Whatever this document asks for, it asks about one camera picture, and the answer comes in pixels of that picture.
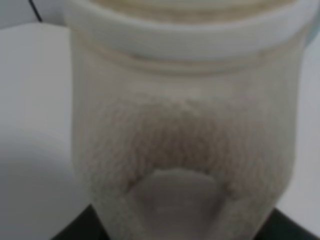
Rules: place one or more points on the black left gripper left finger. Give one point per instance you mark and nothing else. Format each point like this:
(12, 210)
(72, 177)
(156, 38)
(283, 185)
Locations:
(86, 226)

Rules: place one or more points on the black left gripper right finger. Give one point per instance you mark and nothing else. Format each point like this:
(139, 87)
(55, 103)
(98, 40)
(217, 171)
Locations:
(280, 227)

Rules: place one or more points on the clear plastic drink bottle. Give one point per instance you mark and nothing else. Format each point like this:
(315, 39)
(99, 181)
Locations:
(184, 112)

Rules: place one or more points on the teal plastic cup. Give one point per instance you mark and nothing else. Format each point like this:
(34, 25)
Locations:
(314, 30)

